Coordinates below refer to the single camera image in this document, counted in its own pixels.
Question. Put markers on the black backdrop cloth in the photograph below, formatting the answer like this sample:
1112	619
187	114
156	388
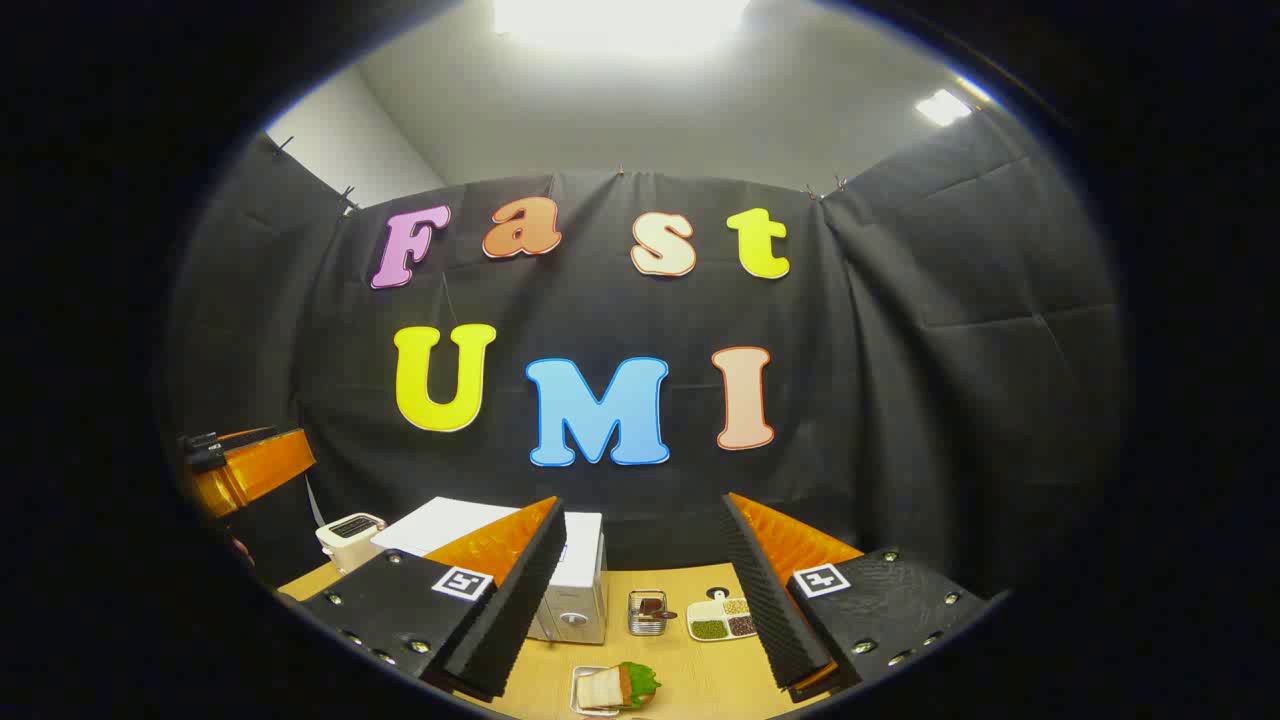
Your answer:
900	350

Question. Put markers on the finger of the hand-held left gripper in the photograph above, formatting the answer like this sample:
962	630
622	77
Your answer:
260	470

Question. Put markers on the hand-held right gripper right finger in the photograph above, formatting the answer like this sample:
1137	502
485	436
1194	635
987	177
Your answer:
765	600

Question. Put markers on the white microwave oven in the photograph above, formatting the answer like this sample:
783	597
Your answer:
580	560

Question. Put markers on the white rectangular tray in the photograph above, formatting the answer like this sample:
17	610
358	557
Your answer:
576	692

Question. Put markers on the white toaster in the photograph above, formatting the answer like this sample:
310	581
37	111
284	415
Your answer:
350	542

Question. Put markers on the sandwich with lettuce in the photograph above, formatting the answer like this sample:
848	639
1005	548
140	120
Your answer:
615	688

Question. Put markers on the large ceiling light panel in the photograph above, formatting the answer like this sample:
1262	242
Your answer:
620	20

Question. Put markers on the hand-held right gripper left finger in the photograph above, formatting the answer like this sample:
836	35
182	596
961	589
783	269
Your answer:
530	590

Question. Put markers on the white divided dish with beans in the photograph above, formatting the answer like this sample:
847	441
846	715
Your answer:
715	620

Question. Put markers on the small ceiling light panel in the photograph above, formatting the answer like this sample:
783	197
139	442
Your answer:
942	107

